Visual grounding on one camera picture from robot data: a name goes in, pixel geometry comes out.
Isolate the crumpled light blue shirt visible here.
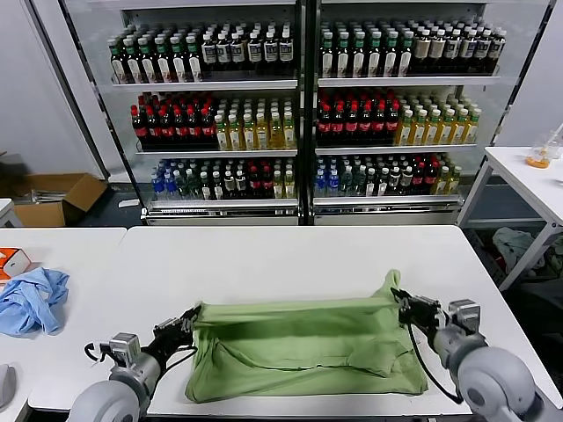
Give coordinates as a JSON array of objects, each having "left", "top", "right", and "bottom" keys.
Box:
[{"left": 0, "top": 266, "right": 71, "bottom": 338}]

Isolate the glass beaker orange liquid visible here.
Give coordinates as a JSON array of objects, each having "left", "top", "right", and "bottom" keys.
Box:
[{"left": 525, "top": 141, "right": 553, "bottom": 170}]

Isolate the open cardboard box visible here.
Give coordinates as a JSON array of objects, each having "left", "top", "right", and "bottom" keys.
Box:
[{"left": 11, "top": 172, "right": 109, "bottom": 229}]

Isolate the orange and white box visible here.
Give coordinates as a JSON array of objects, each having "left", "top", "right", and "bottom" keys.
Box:
[{"left": 0, "top": 247, "right": 33, "bottom": 282}]

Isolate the grey cloth pile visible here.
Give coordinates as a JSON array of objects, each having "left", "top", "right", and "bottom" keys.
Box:
[{"left": 491, "top": 227, "right": 547, "bottom": 277}]

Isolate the dark bottle blue-white label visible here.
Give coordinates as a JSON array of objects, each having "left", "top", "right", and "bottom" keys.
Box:
[
  {"left": 489, "top": 28, "right": 507, "bottom": 75},
  {"left": 262, "top": 31, "right": 279, "bottom": 70},
  {"left": 216, "top": 33, "right": 232, "bottom": 71},
  {"left": 474, "top": 29, "right": 491, "bottom": 74},
  {"left": 201, "top": 33, "right": 218, "bottom": 71},
  {"left": 443, "top": 29, "right": 460, "bottom": 74},
  {"left": 459, "top": 29, "right": 476, "bottom": 74},
  {"left": 246, "top": 32, "right": 263, "bottom": 70},
  {"left": 230, "top": 33, "right": 247, "bottom": 71},
  {"left": 278, "top": 30, "right": 295, "bottom": 70}
]

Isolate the white side table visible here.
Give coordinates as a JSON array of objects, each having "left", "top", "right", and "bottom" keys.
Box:
[{"left": 456, "top": 146, "right": 563, "bottom": 292}]

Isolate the glass beverage display cabinet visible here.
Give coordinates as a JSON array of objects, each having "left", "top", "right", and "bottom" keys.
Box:
[
  {"left": 307, "top": 0, "right": 559, "bottom": 228},
  {"left": 59, "top": 0, "right": 310, "bottom": 228}
]

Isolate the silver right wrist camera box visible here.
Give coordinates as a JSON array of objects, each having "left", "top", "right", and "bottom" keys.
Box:
[{"left": 447, "top": 299, "right": 483, "bottom": 335}]

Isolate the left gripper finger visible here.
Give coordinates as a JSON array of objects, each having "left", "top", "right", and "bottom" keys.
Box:
[
  {"left": 153, "top": 306, "right": 202, "bottom": 330},
  {"left": 182, "top": 310, "right": 203, "bottom": 334}
]

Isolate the grey rounded object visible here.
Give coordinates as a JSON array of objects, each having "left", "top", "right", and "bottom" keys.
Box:
[{"left": 0, "top": 363, "right": 18, "bottom": 410}]

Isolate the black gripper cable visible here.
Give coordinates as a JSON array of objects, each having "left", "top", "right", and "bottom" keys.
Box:
[
  {"left": 406, "top": 323, "right": 463, "bottom": 404},
  {"left": 162, "top": 345, "right": 199, "bottom": 375}
]

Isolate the dark bottle beige label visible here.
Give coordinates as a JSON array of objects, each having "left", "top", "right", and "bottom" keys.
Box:
[
  {"left": 428, "top": 29, "right": 446, "bottom": 74},
  {"left": 413, "top": 29, "right": 430, "bottom": 74}
]

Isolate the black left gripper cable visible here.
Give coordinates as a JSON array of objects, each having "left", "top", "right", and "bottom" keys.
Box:
[{"left": 162, "top": 345, "right": 199, "bottom": 375}]

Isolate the green-cap dark tea bottle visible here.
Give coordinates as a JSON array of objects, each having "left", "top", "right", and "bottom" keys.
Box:
[
  {"left": 351, "top": 32, "right": 367, "bottom": 79},
  {"left": 186, "top": 36, "right": 203, "bottom": 84},
  {"left": 154, "top": 37, "right": 171, "bottom": 84},
  {"left": 383, "top": 32, "right": 398, "bottom": 79},
  {"left": 367, "top": 32, "right": 383, "bottom": 79},
  {"left": 335, "top": 33, "right": 351, "bottom": 80},
  {"left": 398, "top": 31, "right": 414, "bottom": 78},
  {"left": 110, "top": 39, "right": 127, "bottom": 84},
  {"left": 125, "top": 38, "right": 142, "bottom": 84},
  {"left": 319, "top": 33, "right": 335, "bottom": 80},
  {"left": 171, "top": 37, "right": 187, "bottom": 84},
  {"left": 139, "top": 38, "right": 156, "bottom": 84}
]

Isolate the green polo shirt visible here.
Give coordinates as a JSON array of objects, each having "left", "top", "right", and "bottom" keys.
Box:
[{"left": 183, "top": 268, "right": 430, "bottom": 404}]

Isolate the small white table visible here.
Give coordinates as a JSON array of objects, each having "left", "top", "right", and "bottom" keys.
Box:
[{"left": 0, "top": 198, "right": 24, "bottom": 229}]

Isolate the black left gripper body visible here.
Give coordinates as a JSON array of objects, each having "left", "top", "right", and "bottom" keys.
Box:
[{"left": 143, "top": 327, "right": 194, "bottom": 366}]

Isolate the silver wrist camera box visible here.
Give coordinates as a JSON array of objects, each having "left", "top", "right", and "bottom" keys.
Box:
[
  {"left": 107, "top": 332, "right": 142, "bottom": 368},
  {"left": 447, "top": 299, "right": 483, "bottom": 335}
]

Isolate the black plastic basket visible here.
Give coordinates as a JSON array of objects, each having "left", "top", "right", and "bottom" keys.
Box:
[{"left": 465, "top": 228, "right": 507, "bottom": 289}]

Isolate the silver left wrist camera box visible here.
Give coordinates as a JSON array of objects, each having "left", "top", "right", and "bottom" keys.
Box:
[{"left": 107, "top": 332, "right": 142, "bottom": 368}]

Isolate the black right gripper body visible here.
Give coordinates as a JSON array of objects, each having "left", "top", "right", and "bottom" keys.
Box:
[{"left": 398, "top": 297, "right": 443, "bottom": 331}]

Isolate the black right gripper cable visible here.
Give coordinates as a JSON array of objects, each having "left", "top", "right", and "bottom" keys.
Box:
[{"left": 406, "top": 323, "right": 463, "bottom": 404}]

